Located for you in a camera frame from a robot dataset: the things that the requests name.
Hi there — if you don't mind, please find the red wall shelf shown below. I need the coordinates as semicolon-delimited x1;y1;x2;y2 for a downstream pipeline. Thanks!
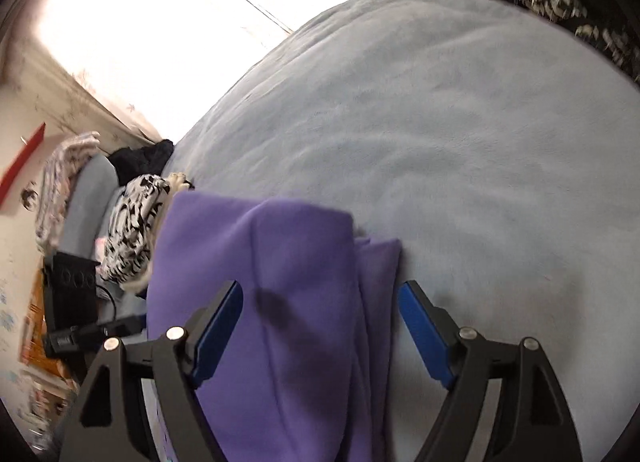
0;123;47;205

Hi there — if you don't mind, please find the pink white folded blanket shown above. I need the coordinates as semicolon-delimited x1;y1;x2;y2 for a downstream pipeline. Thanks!
35;131;100;255

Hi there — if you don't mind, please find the black white patterned folded garment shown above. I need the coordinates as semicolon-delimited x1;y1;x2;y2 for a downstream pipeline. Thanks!
100;174;170;284

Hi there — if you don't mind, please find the cartoon face wall sticker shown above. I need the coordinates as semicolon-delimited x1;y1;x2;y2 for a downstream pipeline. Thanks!
20;182;39;211

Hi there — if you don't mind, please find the orange wooden headboard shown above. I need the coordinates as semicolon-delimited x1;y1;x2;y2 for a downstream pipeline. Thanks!
20;267;63;378

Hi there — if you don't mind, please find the floral sheer curtain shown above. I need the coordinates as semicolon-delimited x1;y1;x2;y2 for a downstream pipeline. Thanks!
0;0;467;143

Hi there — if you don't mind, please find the black white clothes pile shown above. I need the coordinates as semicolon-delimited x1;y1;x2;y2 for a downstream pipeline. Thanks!
515;0;639;84

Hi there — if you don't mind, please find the cream folded garment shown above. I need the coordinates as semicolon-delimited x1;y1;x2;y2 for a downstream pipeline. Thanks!
120;173;194;295

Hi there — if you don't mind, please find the black fuzzy garment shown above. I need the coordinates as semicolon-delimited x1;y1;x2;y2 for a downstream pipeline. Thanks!
107;139;175;187

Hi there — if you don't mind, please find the blue-grey bed blanket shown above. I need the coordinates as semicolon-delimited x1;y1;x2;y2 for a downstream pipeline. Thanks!
165;0;639;461

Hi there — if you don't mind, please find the purple zip hoodie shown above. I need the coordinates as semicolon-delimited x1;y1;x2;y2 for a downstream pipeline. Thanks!
148;191;401;461

